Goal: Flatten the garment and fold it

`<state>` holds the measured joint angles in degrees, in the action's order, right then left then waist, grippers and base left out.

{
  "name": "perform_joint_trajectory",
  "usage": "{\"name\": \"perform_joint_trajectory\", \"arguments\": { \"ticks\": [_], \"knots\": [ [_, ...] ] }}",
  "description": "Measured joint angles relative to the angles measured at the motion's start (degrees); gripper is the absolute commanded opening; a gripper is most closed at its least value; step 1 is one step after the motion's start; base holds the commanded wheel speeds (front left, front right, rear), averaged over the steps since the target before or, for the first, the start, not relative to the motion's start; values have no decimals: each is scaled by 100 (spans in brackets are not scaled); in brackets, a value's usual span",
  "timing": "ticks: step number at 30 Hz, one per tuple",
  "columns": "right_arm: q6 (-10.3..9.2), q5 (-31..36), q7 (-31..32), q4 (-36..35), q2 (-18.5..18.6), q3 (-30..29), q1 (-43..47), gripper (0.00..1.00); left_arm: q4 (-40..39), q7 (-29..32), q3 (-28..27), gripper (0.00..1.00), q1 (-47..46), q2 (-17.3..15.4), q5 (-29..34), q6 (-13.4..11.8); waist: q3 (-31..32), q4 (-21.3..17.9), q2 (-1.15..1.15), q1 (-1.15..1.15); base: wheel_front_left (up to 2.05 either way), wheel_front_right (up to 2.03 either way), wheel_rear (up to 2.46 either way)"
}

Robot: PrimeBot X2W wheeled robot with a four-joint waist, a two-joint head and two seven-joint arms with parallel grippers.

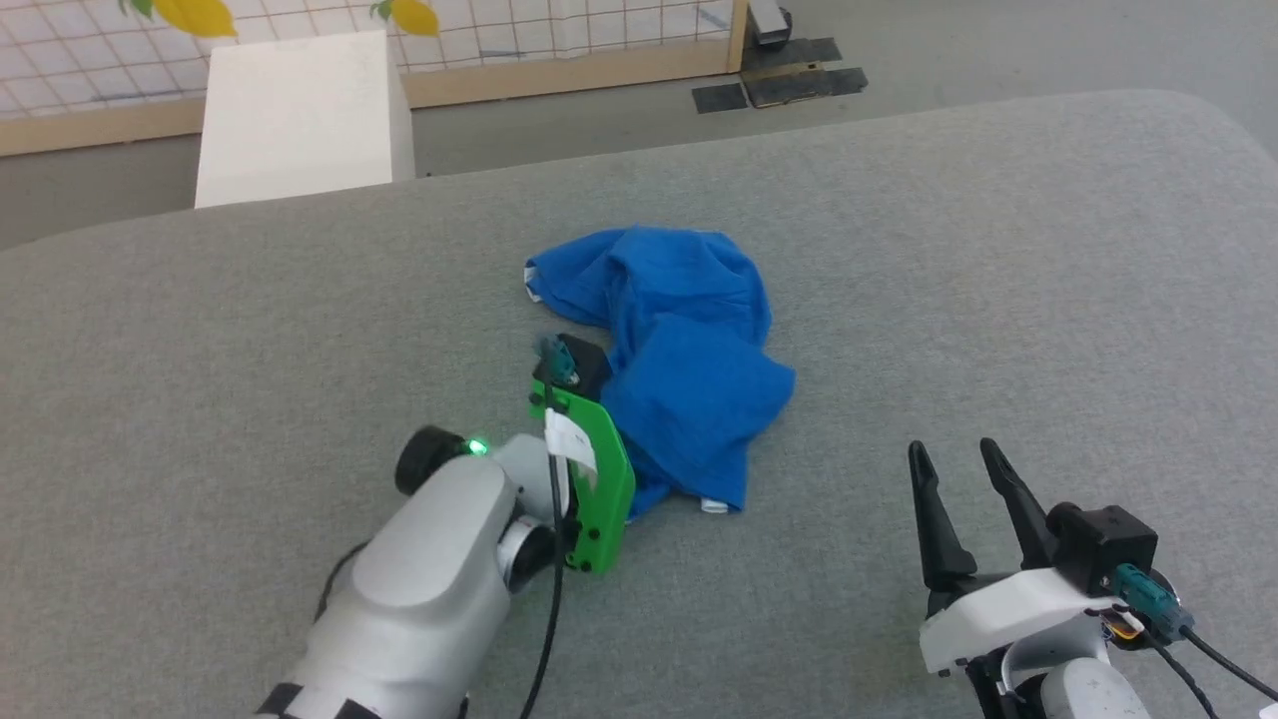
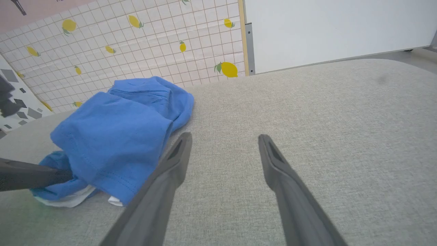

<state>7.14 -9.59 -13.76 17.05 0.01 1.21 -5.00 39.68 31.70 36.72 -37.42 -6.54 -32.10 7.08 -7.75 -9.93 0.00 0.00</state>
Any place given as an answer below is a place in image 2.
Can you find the blue garment with white trim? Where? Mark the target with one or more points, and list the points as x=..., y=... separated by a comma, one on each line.
x=116, y=136

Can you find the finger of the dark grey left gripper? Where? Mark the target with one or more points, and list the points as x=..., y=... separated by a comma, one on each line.
x=30, y=176

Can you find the white board panel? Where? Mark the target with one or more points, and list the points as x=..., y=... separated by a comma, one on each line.
x=334, y=30

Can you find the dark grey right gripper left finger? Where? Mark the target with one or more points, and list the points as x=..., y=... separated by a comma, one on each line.
x=160, y=198

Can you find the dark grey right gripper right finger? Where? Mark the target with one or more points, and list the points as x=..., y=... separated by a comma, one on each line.
x=293, y=201

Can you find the grey metal bracket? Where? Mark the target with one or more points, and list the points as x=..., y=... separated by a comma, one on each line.
x=250, y=51

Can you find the lemon print tile panel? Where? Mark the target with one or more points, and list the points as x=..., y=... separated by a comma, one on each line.
x=153, y=51

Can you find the white grey terrazzo pattern panel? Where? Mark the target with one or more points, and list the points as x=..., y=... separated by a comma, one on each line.
x=24, y=106

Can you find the beige wooden trim strip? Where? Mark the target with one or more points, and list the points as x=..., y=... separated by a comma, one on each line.
x=242, y=20

